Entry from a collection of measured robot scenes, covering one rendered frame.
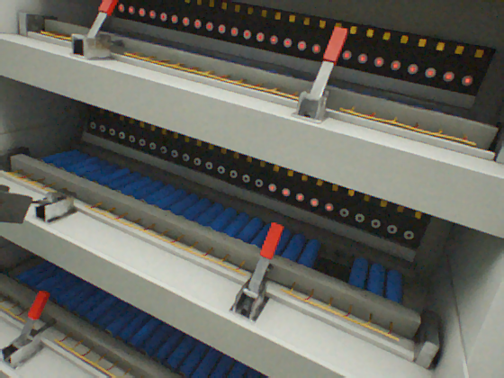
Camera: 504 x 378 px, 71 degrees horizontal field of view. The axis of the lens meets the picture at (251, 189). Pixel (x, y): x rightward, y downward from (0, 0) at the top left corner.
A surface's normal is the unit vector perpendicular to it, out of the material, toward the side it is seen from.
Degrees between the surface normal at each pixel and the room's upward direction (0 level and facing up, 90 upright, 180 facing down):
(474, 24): 90
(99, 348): 108
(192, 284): 18
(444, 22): 90
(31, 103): 90
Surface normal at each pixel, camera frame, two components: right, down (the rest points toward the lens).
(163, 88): -0.40, 0.32
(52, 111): 0.90, 0.32
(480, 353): -0.33, 0.03
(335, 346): 0.18, -0.89
